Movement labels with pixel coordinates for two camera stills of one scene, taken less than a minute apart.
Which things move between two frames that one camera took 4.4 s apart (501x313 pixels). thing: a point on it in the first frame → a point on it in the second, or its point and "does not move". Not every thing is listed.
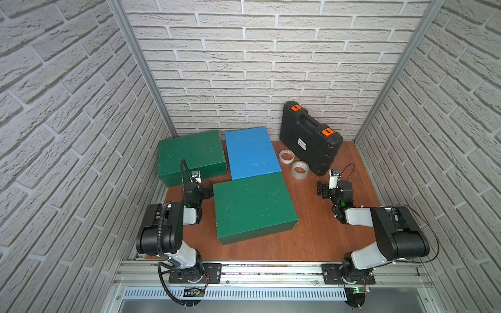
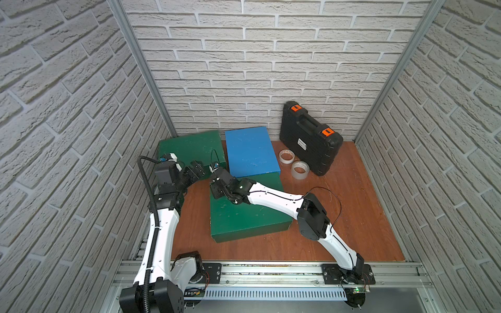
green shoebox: (253, 207) does not move
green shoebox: (205, 152) does not move
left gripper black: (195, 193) → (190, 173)
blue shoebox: (250, 154) does not move
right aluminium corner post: (430, 12) does not move
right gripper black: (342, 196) → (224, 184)
